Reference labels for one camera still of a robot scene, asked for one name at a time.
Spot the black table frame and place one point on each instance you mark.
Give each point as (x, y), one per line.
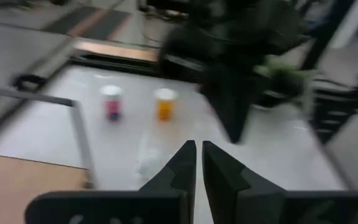
(120, 63)

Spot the pink medicine bottle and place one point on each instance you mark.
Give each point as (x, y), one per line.
(113, 107)

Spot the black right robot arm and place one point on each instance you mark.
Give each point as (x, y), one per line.
(259, 12)

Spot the green artificial plant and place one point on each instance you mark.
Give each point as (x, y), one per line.
(278, 73)

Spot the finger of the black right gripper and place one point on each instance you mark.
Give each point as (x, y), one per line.
(222, 99)
(241, 99)

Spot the wooden shelf board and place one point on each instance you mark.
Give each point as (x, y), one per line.
(17, 186)

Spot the orange medicine bottle white cap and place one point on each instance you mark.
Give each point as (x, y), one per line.
(165, 109)

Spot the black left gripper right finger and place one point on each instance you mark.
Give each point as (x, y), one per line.
(225, 186)

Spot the black hazard-striped floor mat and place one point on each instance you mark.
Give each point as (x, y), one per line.
(82, 23)

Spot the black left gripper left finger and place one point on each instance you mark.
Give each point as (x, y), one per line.
(179, 174)

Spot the black metal shelf frame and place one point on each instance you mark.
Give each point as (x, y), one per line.
(79, 130)

